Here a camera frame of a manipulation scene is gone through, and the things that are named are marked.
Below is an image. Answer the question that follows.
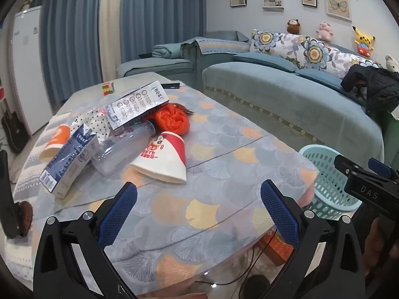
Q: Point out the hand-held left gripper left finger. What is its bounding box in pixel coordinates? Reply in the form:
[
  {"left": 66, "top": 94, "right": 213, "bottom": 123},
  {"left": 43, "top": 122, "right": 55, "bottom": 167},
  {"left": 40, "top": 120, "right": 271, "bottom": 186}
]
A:
[{"left": 33, "top": 181, "right": 139, "bottom": 299}]

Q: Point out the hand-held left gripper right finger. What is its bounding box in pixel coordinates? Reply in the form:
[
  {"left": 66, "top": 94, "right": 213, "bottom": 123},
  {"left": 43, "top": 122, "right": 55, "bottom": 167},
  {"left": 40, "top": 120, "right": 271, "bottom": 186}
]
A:
[{"left": 261, "top": 179, "right": 367, "bottom": 299}]

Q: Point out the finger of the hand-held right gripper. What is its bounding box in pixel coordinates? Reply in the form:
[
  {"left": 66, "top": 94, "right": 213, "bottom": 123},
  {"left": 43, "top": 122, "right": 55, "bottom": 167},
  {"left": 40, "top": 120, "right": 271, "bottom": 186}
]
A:
[
  {"left": 334, "top": 154, "right": 364, "bottom": 176},
  {"left": 367, "top": 157, "right": 399, "bottom": 187}
]

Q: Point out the light teal plastic basket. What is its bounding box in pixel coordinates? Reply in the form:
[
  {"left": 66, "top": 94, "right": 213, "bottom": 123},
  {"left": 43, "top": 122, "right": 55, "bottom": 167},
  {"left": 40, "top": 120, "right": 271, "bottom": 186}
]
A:
[{"left": 298, "top": 145, "right": 364, "bottom": 220}]

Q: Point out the clear plastic bottle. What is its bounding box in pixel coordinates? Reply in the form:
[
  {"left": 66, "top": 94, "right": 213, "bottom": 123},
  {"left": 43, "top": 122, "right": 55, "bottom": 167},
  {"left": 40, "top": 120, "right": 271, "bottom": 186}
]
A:
[{"left": 91, "top": 120, "right": 157, "bottom": 176}]

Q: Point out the red white paper cup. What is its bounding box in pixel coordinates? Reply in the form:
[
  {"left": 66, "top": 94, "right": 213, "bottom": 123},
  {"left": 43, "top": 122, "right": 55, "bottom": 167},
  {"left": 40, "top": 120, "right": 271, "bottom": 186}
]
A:
[{"left": 130, "top": 130, "right": 188, "bottom": 184}]

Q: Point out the blue white milk carton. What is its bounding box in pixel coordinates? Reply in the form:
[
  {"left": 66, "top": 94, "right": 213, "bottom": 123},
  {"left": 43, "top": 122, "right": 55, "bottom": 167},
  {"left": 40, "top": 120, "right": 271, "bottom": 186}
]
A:
[{"left": 39, "top": 123, "right": 100, "bottom": 199}]

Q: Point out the orange paper cup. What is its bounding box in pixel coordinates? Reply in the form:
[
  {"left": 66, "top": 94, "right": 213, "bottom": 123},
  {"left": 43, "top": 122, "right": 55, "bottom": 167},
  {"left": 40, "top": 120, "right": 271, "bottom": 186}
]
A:
[{"left": 42, "top": 124, "right": 72, "bottom": 163}]

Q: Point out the person's right hand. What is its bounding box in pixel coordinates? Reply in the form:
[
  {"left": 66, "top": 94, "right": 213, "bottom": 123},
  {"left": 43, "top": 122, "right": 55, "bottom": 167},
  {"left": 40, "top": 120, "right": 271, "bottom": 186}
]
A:
[{"left": 365, "top": 216, "right": 399, "bottom": 276}]

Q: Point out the orange box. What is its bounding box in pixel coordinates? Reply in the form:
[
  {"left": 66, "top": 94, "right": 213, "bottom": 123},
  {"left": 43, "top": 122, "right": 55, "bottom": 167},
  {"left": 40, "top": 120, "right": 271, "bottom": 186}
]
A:
[{"left": 257, "top": 230, "right": 295, "bottom": 267}]

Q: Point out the black jacket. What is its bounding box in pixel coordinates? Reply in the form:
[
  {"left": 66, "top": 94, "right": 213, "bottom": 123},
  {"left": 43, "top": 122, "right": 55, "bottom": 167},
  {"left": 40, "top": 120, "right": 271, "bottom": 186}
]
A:
[{"left": 340, "top": 64, "right": 399, "bottom": 116}]

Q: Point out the fan-patterned tablecloth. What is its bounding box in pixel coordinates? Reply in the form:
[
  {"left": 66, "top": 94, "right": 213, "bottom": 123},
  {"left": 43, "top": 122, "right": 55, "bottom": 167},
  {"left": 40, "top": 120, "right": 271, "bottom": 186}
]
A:
[{"left": 12, "top": 72, "right": 320, "bottom": 298}]

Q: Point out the blue seat cushion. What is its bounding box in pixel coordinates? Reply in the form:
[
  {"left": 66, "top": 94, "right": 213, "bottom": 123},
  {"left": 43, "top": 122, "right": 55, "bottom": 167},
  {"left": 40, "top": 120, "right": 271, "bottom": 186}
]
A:
[
  {"left": 233, "top": 52, "right": 300, "bottom": 72},
  {"left": 294, "top": 68, "right": 347, "bottom": 91}
]

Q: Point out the white polka-dot bag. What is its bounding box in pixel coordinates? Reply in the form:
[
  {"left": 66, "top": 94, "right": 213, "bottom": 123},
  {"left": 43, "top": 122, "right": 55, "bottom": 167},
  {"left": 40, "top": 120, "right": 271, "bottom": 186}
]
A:
[{"left": 72, "top": 108, "right": 113, "bottom": 144}]

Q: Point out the blue-green sofa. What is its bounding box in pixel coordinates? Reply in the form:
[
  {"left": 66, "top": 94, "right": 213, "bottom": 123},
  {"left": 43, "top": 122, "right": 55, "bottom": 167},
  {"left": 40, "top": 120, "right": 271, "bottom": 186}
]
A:
[{"left": 116, "top": 30, "right": 399, "bottom": 178}]

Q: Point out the brown round object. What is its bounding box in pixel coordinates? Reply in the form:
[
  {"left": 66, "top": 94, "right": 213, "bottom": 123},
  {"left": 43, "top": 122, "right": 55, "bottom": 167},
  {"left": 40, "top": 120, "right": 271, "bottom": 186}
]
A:
[{"left": 14, "top": 201, "right": 33, "bottom": 236}]

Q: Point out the white plush toy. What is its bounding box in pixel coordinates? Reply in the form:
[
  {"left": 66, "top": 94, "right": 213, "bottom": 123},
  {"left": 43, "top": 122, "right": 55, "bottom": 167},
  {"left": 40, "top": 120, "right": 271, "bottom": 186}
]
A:
[{"left": 385, "top": 54, "right": 399, "bottom": 74}]

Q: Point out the orange mesh bag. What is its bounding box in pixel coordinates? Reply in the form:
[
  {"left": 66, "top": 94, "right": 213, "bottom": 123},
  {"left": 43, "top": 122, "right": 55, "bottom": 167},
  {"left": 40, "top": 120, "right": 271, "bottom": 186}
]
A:
[{"left": 146, "top": 102, "right": 192, "bottom": 136}]

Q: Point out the black upright object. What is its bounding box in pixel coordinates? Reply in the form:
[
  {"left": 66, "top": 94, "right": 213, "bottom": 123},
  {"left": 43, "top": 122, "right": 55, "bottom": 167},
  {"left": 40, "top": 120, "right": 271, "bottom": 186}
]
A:
[{"left": 0, "top": 149, "right": 23, "bottom": 240}]

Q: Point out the floral sofa cushion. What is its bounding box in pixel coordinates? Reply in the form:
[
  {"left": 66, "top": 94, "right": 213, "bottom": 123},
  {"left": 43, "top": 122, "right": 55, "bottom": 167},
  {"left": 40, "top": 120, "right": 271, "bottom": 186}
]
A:
[{"left": 249, "top": 29, "right": 381, "bottom": 71}]

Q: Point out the yellow plush toy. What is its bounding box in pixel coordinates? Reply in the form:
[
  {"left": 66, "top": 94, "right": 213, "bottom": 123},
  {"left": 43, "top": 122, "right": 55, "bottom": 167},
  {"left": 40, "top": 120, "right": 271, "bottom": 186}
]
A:
[{"left": 352, "top": 25, "right": 376, "bottom": 57}]

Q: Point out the pink plush toy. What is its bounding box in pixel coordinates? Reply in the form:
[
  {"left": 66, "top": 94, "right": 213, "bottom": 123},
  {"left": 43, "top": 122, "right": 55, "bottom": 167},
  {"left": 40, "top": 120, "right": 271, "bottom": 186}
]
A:
[{"left": 316, "top": 21, "right": 335, "bottom": 42}]

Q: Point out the brown plush toy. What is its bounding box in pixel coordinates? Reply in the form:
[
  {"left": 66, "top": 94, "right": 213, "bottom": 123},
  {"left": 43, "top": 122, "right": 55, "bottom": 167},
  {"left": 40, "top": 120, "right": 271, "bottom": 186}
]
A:
[{"left": 286, "top": 18, "right": 301, "bottom": 35}]

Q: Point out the folded blue blanket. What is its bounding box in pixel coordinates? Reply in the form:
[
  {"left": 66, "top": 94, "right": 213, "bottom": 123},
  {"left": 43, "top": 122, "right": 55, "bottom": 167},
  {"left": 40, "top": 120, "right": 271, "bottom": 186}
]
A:
[{"left": 152, "top": 43, "right": 183, "bottom": 59}]

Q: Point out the white refrigerator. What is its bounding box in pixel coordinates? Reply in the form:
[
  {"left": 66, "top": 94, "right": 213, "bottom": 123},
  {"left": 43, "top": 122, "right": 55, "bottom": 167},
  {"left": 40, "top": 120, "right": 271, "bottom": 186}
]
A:
[{"left": 8, "top": 5, "right": 54, "bottom": 136}]

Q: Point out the striped armrest cover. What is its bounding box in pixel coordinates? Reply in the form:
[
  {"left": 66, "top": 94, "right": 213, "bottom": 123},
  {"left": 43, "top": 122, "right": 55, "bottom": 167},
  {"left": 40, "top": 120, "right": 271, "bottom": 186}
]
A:
[{"left": 180, "top": 36, "right": 250, "bottom": 57}]

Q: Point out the blue curtain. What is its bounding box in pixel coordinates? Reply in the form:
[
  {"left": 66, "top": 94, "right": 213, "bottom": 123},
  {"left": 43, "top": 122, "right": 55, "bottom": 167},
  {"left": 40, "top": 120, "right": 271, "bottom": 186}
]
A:
[
  {"left": 120, "top": 0, "right": 208, "bottom": 66},
  {"left": 39, "top": 0, "right": 105, "bottom": 107}
]

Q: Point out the white sheer curtain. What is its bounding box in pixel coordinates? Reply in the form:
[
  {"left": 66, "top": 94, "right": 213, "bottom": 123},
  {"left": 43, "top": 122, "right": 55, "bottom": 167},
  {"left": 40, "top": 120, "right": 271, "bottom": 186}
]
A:
[{"left": 99, "top": 0, "right": 124, "bottom": 85}]

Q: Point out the butterfly picture frame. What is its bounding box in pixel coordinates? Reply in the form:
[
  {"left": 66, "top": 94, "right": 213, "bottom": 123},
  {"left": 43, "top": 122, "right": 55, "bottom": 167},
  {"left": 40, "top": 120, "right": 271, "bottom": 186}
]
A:
[{"left": 325, "top": 0, "right": 352, "bottom": 22}]

